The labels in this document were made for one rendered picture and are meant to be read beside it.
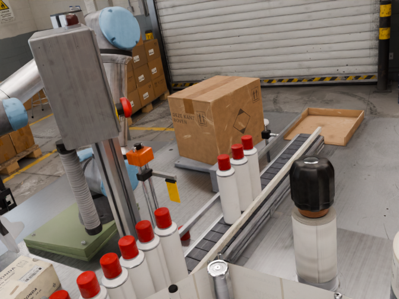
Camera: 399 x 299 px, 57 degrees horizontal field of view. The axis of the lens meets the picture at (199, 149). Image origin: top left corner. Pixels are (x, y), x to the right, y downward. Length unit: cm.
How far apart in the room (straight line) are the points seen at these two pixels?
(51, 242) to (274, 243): 67
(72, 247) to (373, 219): 87
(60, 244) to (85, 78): 69
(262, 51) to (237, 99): 385
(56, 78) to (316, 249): 57
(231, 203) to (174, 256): 26
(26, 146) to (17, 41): 322
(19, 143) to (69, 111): 385
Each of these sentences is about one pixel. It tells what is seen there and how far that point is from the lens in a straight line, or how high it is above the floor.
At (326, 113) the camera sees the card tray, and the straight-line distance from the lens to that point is 186.
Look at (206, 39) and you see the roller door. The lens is 554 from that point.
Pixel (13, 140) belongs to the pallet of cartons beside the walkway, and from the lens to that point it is 445.
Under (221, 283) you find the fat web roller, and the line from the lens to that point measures 66.
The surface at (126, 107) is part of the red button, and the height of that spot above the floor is 133.
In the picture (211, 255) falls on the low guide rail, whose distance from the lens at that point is 92.
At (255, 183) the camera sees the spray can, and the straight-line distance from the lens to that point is 111.
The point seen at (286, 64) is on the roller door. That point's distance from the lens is 522.
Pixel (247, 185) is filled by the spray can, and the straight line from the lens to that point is 106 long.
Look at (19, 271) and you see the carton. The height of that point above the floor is 90.
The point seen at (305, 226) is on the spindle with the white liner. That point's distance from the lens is 74.
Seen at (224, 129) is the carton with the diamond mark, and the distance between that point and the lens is 140.
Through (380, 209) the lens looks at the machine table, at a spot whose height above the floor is 83.
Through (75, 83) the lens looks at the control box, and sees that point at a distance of 64.
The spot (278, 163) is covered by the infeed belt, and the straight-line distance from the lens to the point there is 135.
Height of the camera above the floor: 151
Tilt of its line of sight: 24 degrees down
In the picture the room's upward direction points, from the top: 10 degrees counter-clockwise
